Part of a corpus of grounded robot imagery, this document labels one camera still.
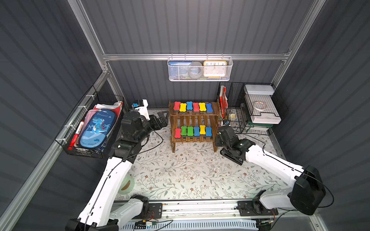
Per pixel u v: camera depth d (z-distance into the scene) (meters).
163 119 0.59
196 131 0.87
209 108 0.83
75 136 0.64
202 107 0.83
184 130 0.87
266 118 0.91
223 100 1.16
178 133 0.85
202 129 0.87
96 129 0.64
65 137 0.60
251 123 0.96
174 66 0.86
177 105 0.84
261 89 1.03
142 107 0.58
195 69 0.89
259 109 0.94
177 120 0.95
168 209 0.76
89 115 0.72
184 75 0.91
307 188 0.41
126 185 0.73
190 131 0.87
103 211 0.37
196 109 0.82
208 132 0.87
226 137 0.63
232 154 0.60
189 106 0.83
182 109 0.83
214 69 0.89
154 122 0.58
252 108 0.87
